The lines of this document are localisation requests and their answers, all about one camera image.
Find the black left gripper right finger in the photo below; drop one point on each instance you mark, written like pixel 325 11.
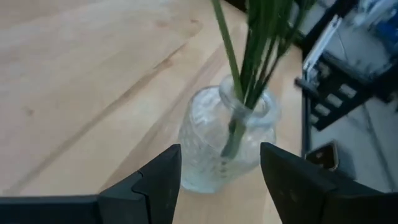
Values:
pixel 298 189

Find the red artificial flower spray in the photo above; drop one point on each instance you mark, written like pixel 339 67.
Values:
pixel 267 37

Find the textured clear glass vase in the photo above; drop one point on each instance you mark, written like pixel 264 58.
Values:
pixel 205 140

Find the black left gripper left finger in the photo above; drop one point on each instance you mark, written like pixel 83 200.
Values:
pixel 155 186

